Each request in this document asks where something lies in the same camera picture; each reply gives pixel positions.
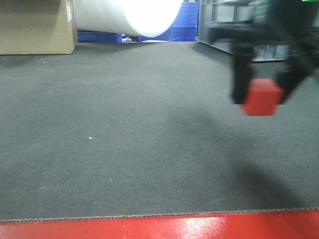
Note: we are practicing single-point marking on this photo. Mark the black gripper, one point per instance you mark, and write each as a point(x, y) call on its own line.
point(292, 22)

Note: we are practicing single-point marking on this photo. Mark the red magnetic cube block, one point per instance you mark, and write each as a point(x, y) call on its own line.
point(263, 98)

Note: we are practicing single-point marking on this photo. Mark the grey metal shelf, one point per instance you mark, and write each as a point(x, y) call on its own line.
point(224, 22)

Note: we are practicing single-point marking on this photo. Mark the blue plastic crates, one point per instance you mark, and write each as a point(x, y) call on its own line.
point(184, 28)

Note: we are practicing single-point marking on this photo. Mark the white foam roll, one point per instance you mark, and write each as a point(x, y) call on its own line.
point(149, 18)

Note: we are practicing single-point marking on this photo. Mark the dark grey carpet mat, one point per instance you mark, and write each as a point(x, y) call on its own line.
point(147, 129)

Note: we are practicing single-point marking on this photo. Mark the cardboard box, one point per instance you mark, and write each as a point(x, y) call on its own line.
point(37, 27)

